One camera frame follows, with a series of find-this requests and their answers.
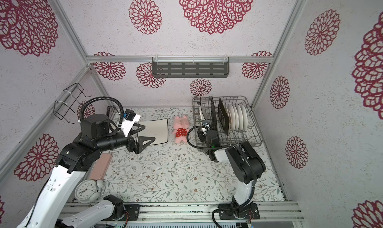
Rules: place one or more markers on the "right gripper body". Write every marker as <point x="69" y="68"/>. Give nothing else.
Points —
<point x="202" y="136"/>

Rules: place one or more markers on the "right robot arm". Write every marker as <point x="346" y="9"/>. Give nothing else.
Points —
<point x="247" y="165"/>

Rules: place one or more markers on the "grey wall shelf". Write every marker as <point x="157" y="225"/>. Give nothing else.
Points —
<point x="190" y="68"/>

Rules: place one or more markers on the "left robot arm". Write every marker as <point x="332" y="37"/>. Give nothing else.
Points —
<point x="98" y="134"/>

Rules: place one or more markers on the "black square plate right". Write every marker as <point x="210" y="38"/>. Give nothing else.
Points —
<point x="223" y="117"/>

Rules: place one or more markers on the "pink plush pig toy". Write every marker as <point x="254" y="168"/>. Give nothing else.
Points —
<point x="181" y="129"/>

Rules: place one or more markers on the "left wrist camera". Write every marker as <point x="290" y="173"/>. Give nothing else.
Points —
<point x="129" y="119"/>

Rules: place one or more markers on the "black wire wall hook rack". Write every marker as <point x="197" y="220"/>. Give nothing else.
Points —
<point x="71" y="97"/>

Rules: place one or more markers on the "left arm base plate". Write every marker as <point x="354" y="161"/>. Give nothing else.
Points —
<point x="124" y="212"/>

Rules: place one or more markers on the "white mug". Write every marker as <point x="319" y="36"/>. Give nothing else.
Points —
<point x="111" y="111"/>

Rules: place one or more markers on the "aluminium mounting rail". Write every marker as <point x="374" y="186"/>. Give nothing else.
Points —
<point x="201" y="212"/>

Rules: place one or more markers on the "grey wire dish rack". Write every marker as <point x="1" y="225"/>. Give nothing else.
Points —
<point x="251" y="134"/>

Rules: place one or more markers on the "white alarm clock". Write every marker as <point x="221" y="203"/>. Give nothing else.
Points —
<point x="90" y="191"/>

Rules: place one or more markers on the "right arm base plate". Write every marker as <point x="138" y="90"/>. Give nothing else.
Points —
<point x="238" y="211"/>

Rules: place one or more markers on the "white square plate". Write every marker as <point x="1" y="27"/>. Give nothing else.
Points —
<point x="157" y="129"/>
<point x="202" y="112"/>

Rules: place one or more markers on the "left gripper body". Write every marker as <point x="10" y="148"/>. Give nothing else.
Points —
<point x="130" y="144"/>

